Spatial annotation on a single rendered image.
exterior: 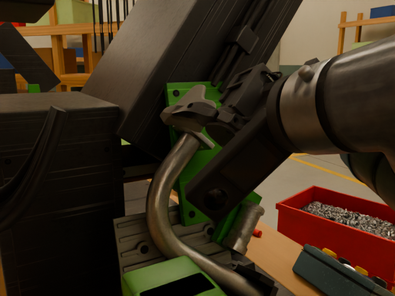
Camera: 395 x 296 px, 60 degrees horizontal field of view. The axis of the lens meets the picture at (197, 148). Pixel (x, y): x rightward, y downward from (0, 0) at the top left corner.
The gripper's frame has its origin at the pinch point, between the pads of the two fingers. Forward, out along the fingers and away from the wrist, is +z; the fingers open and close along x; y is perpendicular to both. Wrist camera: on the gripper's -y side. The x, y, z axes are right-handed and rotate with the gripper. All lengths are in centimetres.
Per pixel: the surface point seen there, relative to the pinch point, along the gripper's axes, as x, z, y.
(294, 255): -38.8, 15.0, 1.7
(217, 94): 0.0, 3.4, 10.3
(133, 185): -16, 71, 1
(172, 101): 5.0, 3.3, 4.5
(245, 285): -19.1, 0.3, -10.8
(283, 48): -271, 602, 572
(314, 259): -35.2, 6.2, 0.8
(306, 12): -231, 510, 608
